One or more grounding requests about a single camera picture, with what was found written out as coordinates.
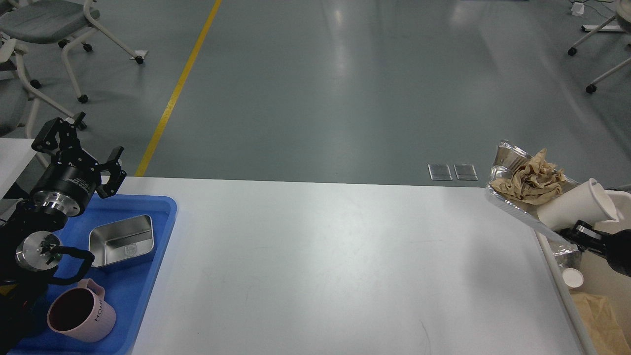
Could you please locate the left metal floor plate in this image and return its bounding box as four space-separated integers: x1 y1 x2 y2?
428 164 453 180

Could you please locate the white paper cup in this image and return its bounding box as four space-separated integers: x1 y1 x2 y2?
536 179 618 231

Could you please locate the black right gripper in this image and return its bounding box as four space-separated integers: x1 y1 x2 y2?
560 220 631 277

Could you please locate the grey office chair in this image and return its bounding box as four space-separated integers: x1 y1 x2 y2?
0 0 147 104

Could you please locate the small white side table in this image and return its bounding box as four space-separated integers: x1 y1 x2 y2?
0 138 44 198

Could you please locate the pink ribbed mug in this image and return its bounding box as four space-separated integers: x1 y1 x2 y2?
46 278 117 342

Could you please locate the right metal floor plate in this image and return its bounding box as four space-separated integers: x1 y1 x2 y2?
453 164 479 180

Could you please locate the metal floor plate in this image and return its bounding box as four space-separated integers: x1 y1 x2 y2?
428 164 453 180
453 164 479 180

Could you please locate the blue plastic tray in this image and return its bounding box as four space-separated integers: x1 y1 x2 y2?
10 195 177 355

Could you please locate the beige plastic waste bin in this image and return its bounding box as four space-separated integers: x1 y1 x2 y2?
535 189 631 355

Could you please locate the brown paper bag in bin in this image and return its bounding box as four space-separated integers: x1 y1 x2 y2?
571 292 631 355

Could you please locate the small white cup in bin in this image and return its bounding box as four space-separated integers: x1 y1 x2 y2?
561 268 584 289

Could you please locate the aluminium foil container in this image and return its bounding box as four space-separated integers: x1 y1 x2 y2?
486 140 571 246

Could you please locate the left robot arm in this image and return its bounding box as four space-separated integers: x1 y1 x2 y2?
0 112 127 355

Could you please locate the white chair base right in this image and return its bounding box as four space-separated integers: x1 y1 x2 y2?
567 0 631 95

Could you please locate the crumpled foil in bin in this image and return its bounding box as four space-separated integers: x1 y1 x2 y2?
549 241 582 271

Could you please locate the brown paper napkin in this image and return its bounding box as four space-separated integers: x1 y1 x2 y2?
491 148 567 205

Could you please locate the stainless steel rectangular tray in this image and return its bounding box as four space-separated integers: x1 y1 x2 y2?
89 215 156 272

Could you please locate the white chair frame left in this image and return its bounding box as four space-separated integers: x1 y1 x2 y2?
0 39 87 139

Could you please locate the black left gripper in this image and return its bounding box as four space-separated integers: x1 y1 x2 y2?
30 112 127 217

